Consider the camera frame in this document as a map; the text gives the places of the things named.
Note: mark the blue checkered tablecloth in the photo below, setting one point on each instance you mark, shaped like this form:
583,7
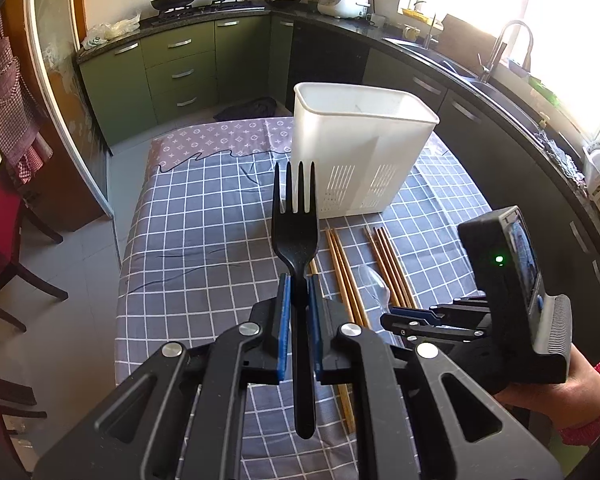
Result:
199,256

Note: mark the wooden chopstick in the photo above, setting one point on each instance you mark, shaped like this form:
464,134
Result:
380,269
347,410
376,230
398,270
339,275
353,294

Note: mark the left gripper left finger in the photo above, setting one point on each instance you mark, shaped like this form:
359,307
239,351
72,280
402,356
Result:
180,415

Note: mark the black plastic fork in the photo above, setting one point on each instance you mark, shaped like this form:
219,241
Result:
294,240

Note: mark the clear plastic spoon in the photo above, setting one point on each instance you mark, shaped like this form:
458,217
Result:
377,282

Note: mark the white plastic utensil holder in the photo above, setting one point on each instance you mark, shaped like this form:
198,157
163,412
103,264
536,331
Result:
362,141

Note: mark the white plastic bag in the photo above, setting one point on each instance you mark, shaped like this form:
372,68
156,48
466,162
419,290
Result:
102,33

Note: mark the checkered apron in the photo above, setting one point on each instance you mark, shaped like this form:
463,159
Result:
22,146

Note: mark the green kitchen cabinets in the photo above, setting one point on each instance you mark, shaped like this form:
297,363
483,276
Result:
165,72

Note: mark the white rice cooker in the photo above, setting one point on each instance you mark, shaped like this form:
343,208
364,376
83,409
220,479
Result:
344,8

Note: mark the right hand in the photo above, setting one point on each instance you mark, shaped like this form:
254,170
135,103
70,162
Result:
571,404

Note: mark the black floor mat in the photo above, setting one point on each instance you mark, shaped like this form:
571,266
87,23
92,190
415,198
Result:
257,108

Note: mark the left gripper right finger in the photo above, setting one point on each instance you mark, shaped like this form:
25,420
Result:
417,414

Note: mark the chrome sink faucet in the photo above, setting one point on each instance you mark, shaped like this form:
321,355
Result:
499,47

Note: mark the wooden cutting board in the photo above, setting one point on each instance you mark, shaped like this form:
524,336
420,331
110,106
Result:
463,43

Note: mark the red wooden chair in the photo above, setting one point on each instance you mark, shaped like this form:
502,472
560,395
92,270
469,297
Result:
13,209

